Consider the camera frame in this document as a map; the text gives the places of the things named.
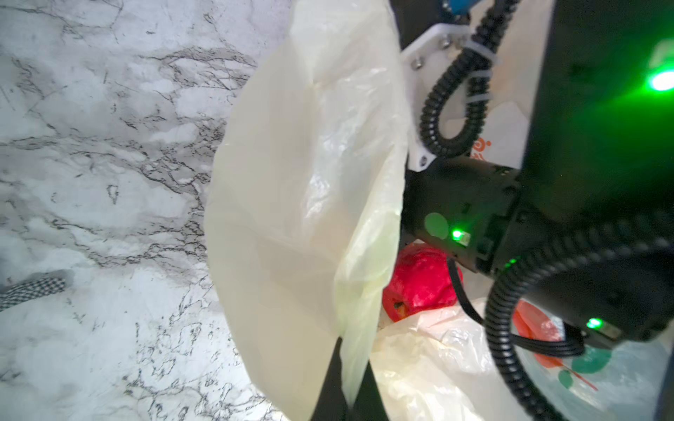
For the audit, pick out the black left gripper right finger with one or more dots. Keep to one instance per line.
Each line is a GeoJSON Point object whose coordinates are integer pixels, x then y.
{"type": "Point", "coordinates": [369, 405]}

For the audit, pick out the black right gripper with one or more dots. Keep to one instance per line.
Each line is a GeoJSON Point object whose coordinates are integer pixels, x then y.
{"type": "Point", "coordinates": [466, 208]}

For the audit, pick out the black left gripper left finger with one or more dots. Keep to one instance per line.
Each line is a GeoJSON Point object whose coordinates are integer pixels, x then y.
{"type": "Point", "coordinates": [332, 404]}

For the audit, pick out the bright red apple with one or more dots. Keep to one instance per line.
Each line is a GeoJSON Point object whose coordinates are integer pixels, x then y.
{"type": "Point", "coordinates": [420, 281]}

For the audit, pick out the yellowish printed plastic bag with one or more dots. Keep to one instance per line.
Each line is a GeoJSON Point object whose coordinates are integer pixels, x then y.
{"type": "Point", "coordinates": [303, 231]}

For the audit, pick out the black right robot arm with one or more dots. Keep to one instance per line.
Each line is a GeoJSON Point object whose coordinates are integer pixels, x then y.
{"type": "Point", "coordinates": [579, 241]}

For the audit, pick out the green mesh cloth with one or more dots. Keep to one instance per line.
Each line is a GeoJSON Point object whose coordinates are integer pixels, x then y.
{"type": "Point", "coordinates": [36, 286]}

